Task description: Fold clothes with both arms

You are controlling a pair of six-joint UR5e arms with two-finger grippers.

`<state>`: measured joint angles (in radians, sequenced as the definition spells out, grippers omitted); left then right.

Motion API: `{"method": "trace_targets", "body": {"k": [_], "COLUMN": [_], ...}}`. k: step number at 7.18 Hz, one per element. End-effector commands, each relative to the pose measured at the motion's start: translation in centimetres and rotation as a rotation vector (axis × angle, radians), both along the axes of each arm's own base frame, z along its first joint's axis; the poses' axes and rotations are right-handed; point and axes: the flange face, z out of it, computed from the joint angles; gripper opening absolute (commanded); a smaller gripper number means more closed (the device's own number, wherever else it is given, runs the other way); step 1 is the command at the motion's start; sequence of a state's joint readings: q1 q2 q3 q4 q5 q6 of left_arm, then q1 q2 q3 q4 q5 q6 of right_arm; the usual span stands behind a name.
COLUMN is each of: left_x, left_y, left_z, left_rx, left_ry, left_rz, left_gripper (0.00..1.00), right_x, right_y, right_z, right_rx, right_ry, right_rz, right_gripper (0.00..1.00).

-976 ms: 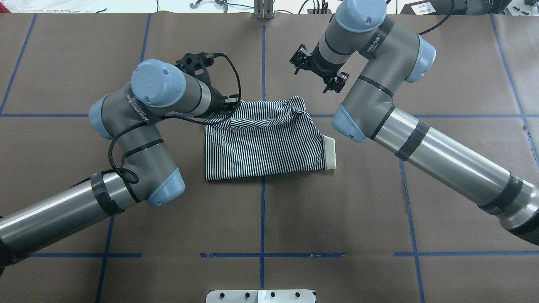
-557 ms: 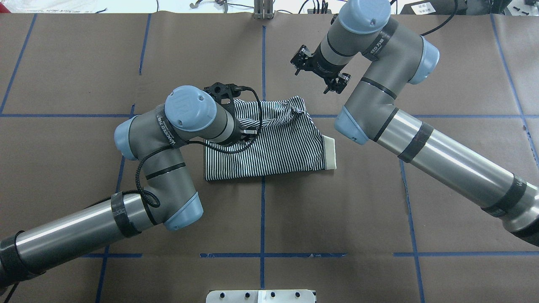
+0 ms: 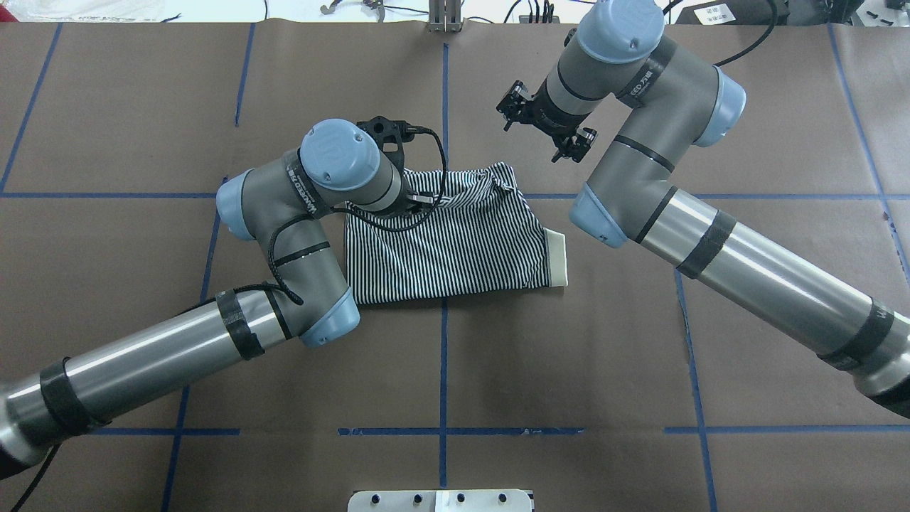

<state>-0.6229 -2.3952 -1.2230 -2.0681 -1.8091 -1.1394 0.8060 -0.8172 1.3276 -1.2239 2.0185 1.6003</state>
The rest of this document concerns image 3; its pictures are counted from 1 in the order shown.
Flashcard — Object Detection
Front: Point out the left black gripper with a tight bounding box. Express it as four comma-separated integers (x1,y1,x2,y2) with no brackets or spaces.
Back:
397,181,436,214

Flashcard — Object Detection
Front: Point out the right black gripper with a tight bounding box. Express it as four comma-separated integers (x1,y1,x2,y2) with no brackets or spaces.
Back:
496,80,597,163

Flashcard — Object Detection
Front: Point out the blue white striped polo shirt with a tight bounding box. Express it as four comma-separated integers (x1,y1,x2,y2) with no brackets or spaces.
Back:
344,162,568,305

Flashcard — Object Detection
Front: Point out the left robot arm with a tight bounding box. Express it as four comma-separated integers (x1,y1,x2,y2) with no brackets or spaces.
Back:
2,117,441,479

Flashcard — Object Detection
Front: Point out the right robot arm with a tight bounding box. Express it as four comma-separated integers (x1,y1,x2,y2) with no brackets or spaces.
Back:
514,1,908,427

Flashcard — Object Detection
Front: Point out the black box with label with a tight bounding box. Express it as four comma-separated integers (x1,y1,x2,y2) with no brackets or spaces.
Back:
667,1,771,26

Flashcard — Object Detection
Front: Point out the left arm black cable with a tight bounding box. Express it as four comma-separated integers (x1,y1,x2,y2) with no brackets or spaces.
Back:
0,127,449,512

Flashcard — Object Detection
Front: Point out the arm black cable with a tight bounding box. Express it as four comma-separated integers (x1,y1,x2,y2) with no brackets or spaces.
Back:
0,127,449,512
661,0,779,68

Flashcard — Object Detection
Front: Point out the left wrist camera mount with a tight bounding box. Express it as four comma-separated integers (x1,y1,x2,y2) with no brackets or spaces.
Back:
355,116,422,171

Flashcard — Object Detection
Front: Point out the black cable on desk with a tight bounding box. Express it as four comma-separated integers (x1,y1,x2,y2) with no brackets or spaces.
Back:
263,0,591,26

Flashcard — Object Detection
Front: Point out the aluminium frame post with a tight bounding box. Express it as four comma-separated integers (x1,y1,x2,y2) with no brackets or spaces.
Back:
428,0,464,33

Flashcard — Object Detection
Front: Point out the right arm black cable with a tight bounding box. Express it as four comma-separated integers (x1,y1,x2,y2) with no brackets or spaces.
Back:
661,0,779,68

